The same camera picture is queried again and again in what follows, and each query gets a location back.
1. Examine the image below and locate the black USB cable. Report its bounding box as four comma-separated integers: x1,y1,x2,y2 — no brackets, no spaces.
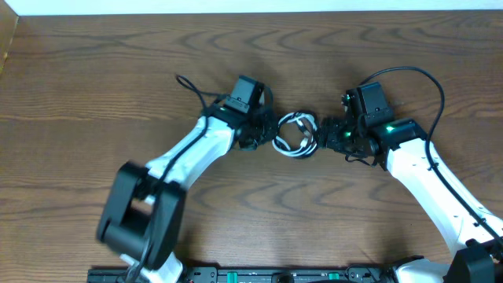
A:
274,109,321,160

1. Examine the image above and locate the white USB cable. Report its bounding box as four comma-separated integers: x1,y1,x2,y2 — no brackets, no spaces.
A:
272,112,319,158

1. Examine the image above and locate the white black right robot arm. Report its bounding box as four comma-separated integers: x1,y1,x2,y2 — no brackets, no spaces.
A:
319,118,502,282

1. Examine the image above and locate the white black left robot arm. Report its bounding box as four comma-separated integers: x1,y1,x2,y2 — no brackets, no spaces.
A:
96,105,277,282

